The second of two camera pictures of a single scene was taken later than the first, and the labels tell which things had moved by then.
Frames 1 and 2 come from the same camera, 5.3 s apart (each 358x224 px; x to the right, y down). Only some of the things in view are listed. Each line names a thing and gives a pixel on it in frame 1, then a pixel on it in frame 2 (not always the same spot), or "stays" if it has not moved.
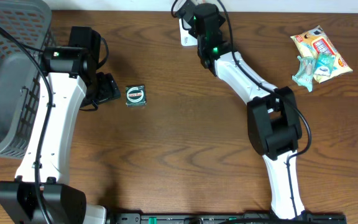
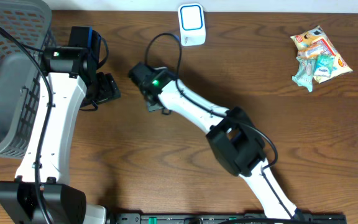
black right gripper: (217, 15) → (152, 106)
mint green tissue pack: (306, 69) stays
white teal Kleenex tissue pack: (324, 65) stays
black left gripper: (110, 88) stays
